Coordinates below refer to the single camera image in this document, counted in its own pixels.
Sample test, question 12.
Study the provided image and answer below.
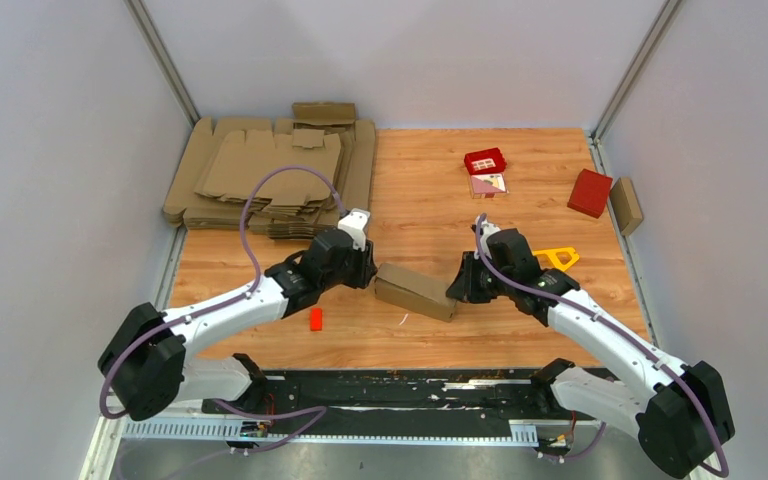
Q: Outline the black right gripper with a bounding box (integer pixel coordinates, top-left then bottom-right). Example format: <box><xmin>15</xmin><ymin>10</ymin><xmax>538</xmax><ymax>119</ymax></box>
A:
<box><xmin>446</xmin><ymin>252</ymin><xmax>513</xmax><ymax>305</ymax></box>

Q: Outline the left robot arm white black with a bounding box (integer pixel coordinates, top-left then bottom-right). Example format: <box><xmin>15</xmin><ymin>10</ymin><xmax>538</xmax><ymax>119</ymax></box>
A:
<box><xmin>97</xmin><ymin>227</ymin><xmax>377</xmax><ymax>421</ymax></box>

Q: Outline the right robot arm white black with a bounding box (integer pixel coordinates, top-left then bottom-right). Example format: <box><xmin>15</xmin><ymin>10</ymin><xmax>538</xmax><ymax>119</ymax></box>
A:
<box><xmin>446</xmin><ymin>216</ymin><xmax>735</xmax><ymax>479</ymax></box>

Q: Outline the red box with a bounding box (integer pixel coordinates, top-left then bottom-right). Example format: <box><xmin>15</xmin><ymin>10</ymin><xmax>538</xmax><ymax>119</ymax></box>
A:
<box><xmin>567</xmin><ymin>169</ymin><xmax>613</xmax><ymax>219</ymax></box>

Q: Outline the small brown cardboard box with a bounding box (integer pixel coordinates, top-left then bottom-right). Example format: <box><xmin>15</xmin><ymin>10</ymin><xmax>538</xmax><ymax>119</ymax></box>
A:
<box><xmin>609</xmin><ymin>177</ymin><xmax>644</xmax><ymax>236</ymax></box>

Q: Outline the small red block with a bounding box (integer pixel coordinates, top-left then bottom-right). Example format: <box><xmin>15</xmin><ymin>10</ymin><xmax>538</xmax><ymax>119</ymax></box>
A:
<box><xmin>309</xmin><ymin>307</ymin><xmax>324</xmax><ymax>332</ymax></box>

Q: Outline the clear case with shapes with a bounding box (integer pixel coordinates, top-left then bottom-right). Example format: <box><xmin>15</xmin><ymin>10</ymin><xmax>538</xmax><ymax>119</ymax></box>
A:
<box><xmin>469</xmin><ymin>173</ymin><xmax>508</xmax><ymax>199</ymax></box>

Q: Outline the red plastic basket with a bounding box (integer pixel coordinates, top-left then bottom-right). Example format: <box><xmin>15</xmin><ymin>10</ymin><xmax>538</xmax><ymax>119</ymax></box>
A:
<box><xmin>463</xmin><ymin>147</ymin><xmax>507</xmax><ymax>175</ymax></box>

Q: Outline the stack of flat cardboard blanks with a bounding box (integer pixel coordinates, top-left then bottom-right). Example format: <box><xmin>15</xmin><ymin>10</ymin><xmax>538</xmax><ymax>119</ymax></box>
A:
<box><xmin>162</xmin><ymin>102</ymin><xmax>377</xmax><ymax>239</ymax></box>

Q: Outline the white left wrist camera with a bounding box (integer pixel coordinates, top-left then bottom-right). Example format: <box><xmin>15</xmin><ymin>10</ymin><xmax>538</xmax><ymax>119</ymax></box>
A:
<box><xmin>337</xmin><ymin>208</ymin><xmax>371</xmax><ymax>251</ymax></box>

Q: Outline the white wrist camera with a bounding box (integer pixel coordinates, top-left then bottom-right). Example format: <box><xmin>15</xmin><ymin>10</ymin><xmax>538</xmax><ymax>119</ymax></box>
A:
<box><xmin>337</xmin><ymin>208</ymin><xmax>371</xmax><ymax>251</ymax></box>
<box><xmin>473</xmin><ymin>220</ymin><xmax>500</xmax><ymax>259</ymax></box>

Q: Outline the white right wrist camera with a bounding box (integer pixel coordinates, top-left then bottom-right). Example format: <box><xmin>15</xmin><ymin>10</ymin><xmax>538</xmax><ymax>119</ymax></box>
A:
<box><xmin>473</xmin><ymin>220</ymin><xmax>500</xmax><ymax>259</ymax></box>

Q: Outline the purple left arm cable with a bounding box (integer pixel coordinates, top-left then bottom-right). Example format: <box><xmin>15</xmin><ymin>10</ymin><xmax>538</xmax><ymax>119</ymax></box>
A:
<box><xmin>98</xmin><ymin>165</ymin><xmax>349</xmax><ymax>455</ymax></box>

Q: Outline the yellow triangular plastic frame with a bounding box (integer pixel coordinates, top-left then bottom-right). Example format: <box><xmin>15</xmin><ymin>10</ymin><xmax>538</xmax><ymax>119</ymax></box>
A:
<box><xmin>533</xmin><ymin>247</ymin><xmax>580</xmax><ymax>272</ymax></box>

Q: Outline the aluminium frame rail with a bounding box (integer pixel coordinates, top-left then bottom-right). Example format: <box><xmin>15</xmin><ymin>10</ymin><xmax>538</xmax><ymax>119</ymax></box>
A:
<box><xmin>79</xmin><ymin>372</ymin><xmax>707</xmax><ymax>480</ymax></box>

